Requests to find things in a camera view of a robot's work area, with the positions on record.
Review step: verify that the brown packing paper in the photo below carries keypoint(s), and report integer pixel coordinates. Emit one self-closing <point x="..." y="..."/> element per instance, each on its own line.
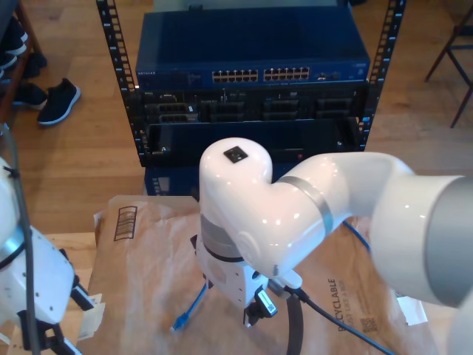
<point x="155" y="259"/>

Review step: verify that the dark sneaker white sole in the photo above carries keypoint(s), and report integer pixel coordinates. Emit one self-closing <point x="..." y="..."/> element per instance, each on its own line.
<point x="13" y="37"/>
<point x="5" y="61"/>
<point x="59" y="101"/>
<point x="29" y="96"/>

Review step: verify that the black rack server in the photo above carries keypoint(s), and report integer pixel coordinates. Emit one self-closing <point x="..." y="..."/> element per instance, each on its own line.
<point x="255" y="100"/>

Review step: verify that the black shoe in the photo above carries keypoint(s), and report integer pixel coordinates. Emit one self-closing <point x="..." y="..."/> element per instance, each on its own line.
<point x="37" y="63"/>

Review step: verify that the grey flat panel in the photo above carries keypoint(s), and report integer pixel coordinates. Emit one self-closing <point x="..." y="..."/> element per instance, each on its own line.
<point x="258" y="4"/>

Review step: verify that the dark metal chair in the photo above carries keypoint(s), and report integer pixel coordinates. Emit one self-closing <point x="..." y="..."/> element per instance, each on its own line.
<point x="466" y="29"/>

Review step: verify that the black server rack frame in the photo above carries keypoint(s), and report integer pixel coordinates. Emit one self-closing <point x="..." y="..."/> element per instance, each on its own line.
<point x="132" y="118"/>

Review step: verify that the blue network switch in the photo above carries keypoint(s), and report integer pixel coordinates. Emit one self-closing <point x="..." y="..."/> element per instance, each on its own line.
<point x="251" y="40"/>

